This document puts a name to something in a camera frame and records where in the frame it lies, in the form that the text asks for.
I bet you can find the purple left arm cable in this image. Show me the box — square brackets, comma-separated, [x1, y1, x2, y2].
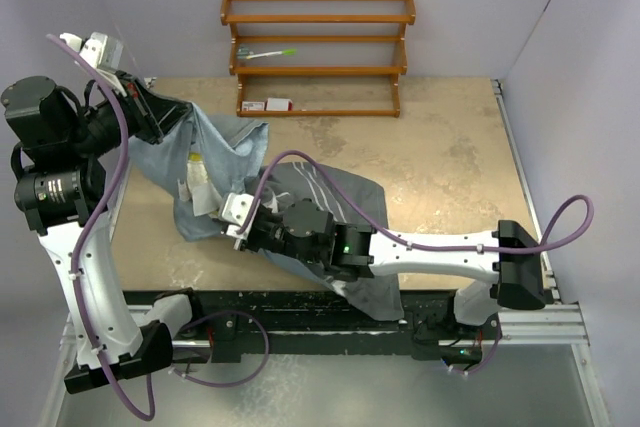
[45, 33, 157, 422]

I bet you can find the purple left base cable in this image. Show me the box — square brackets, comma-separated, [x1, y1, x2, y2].
[167, 309, 271, 389]

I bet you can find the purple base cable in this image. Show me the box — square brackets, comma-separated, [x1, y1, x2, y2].
[446, 309, 503, 379]
[167, 309, 271, 389]

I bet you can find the aluminium table edge rail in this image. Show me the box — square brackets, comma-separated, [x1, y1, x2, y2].
[491, 79, 561, 304]

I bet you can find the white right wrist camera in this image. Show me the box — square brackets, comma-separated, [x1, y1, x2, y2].
[219, 193, 254, 240]

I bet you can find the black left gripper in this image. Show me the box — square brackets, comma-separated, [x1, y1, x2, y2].
[66, 69, 191, 158]

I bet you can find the red white small box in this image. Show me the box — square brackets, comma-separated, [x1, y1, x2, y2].
[265, 97, 293, 112]

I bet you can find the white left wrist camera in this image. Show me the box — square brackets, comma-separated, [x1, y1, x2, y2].
[59, 32, 123, 74]

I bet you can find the red white card box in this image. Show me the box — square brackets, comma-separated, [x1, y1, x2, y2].
[241, 101, 266, 112]

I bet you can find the cream yellow pillow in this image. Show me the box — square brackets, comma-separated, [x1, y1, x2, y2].
[178, 152, 222, 218]

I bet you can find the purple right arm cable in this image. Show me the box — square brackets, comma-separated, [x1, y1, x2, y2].
[234, 149, 596, 254]

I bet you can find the grey striped pillowcase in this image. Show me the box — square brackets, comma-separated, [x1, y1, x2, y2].
[128, 107, 404, 321]

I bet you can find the wooden shelf rack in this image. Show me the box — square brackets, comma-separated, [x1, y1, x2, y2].
[219, 0, 416, 117]

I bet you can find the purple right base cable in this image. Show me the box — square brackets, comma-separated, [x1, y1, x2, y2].
[446, 309, 503, 379]

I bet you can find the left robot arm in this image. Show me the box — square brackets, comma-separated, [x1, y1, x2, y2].
[1, 72, 206, 394]

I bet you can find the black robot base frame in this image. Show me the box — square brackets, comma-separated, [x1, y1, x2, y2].
[119, 286, 506, 363]

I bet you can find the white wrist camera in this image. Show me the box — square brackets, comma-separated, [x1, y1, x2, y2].
[59, 32, 123, 74]
[219, 193, 254, 240]

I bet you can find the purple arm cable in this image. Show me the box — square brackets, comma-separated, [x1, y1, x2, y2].
[45, 33, 157, 422]
[234, 149, 596, 254]

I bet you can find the green white pen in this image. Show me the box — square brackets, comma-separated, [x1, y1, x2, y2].
[236, 49, 297, 60]

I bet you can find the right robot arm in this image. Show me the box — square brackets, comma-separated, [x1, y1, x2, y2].
[220, 194, 546, 338]

